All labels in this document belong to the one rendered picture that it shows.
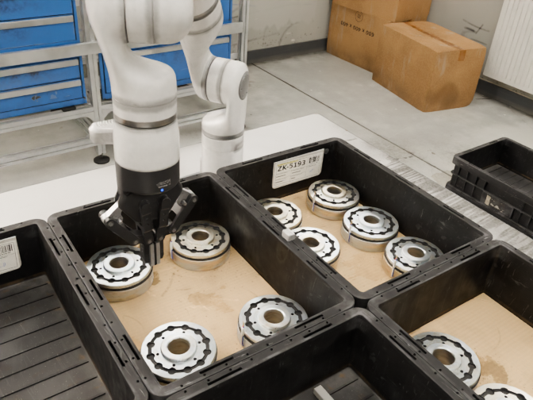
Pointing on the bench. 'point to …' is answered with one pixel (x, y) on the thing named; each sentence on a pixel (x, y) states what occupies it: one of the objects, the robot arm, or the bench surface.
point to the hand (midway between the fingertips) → (151, 250)
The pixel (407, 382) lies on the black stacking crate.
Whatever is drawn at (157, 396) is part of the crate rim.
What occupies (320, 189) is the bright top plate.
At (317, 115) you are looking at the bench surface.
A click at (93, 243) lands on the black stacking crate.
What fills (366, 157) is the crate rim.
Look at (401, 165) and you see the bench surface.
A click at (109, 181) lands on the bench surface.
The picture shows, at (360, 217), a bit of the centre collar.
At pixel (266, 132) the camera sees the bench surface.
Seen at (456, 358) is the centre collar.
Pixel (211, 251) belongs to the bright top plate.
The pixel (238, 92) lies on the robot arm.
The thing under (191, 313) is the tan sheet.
